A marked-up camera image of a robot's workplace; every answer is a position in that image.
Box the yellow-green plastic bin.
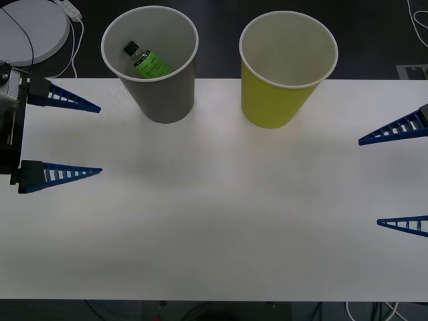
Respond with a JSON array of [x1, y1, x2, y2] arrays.
[[238, 11, 339, 130]]

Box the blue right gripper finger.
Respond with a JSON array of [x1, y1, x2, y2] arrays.
[[377, 215, 428, 238], [358, 103, 428, 146]]

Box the grey plastic bin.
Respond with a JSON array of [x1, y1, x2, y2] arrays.
[[100, 7, 200, 125]]

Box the white power strip cable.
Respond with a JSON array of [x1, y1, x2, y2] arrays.
[[46, 18, 86, 80]]

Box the pale grey left wrist camera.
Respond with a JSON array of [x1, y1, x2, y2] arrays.
[[0, 60, 33, 110]]

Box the black camera cable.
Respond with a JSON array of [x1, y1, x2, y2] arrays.
[[0, 5, 35, 76]]

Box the white floor cable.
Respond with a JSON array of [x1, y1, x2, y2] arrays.
[[345, 300, 402, 321], [407, 0, 428, 51]]

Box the grey floor plate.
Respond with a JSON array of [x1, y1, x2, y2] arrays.
[[396, 64, 428, 80]]

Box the pale grey round disc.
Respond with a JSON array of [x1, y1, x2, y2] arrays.
[[0, 0, 72, 66]]

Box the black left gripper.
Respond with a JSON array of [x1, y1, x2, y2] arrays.
[[0, 78, 104, 195]]

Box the green plastic bottle black cap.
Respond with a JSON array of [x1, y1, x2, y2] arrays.
[[123, 39, 173, 80]]

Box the white power strip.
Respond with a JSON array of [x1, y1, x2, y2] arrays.
[[55, 0, 84, 21]]

